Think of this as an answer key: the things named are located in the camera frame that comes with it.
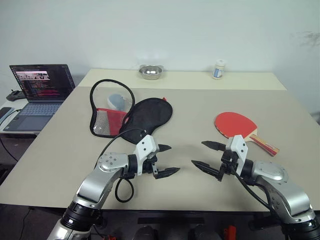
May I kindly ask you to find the grey open laptop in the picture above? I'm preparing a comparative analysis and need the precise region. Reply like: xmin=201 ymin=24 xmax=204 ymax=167
xmin=2 ymin=64 xmax=76 ymax=133

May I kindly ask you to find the white blue sponge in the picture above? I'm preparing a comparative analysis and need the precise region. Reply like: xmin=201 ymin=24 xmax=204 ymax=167
xmin=106 ymin=93 xmax=126 ymax=111

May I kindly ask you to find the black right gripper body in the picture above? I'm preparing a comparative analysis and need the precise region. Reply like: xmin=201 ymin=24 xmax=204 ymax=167
xmin=217 ymin=149 xmax=237 ymax=182

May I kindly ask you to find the black smartphone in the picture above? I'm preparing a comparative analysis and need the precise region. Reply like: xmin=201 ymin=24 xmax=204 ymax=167
xmin=0 ymin=106 xmax=13 ymax=120

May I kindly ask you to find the white plastic bottle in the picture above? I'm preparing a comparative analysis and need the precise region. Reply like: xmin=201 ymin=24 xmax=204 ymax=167
xmin=212 ymin=59 xmax=227 ymax=80

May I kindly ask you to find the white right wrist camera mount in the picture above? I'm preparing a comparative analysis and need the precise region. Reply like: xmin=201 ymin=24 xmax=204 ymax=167
xmin=224 ymin=134 xmax=249 ymax=176

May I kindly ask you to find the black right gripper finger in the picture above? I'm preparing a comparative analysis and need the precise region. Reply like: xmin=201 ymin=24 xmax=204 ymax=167
xmin=191 ymin=159 xmax=223 ymax=177
xmin=201 ymin=140 xmax=227 ymax=152

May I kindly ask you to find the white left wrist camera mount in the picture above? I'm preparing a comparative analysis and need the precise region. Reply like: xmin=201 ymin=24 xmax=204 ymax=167
xmin=134 ymin=134 xmax=161 ymax=176

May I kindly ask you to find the small red object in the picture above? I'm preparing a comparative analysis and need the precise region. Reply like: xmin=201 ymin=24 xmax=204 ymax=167
xmin=223 ymin=224 xmax=237 ymax=240

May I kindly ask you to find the black laptop power cable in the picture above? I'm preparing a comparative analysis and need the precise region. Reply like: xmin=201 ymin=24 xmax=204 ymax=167
xmin=0 ymin=107 xmax=23 ymax=162

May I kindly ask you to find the black bar under table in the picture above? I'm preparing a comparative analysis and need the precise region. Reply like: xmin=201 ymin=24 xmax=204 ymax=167
xmin=137 ymin=217 xmax=205 ymax=225

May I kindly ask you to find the dark rounded shape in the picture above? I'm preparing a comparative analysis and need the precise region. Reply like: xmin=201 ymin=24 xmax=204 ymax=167
xmin=188 ymin=223 xmax=221 ymax=240
xmin=133 ymin=224 xmax=158 ymax=240

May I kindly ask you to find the black red paddle case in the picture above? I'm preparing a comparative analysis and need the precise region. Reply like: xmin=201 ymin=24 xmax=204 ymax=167
xmin=89 ymin=78 xmax=174 ymax=145

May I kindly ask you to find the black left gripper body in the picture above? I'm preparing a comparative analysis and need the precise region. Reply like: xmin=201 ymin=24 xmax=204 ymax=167
xmin=143 ymin=152 xmax=160 ymax=180

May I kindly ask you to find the black floor cable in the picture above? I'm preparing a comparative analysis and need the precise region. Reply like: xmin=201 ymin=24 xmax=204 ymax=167
xmin=22 ymin=206 xmax=36 ymax=240

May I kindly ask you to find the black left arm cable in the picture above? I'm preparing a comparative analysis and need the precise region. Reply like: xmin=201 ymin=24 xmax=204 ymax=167
xmin=99 ymin=127 xmax=148 ymax=203

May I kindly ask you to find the steel bowl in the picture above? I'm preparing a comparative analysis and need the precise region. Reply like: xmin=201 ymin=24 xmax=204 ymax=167
xmin=138 ymin=64 xmax=165 ymax=81

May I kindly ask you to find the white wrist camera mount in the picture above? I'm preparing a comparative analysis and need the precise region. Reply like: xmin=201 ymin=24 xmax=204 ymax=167
xmin=224 ymin=134 xmax=249 ymax=176
xmin=134 ymin=134 xmax=161 ymax=176

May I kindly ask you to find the red table tennis paddle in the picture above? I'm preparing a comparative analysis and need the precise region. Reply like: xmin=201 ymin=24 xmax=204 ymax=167
xmin=214 ymin=111 xmax=280 ymax=157

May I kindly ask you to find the white side table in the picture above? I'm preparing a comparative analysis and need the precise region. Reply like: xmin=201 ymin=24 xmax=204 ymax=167
xmin=0 ymin=99 xmax=38 ymax=138

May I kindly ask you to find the dark handheld controller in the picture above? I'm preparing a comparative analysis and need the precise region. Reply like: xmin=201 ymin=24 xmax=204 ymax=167
xmin=5 ymin=89 xmax=26 ymax=102

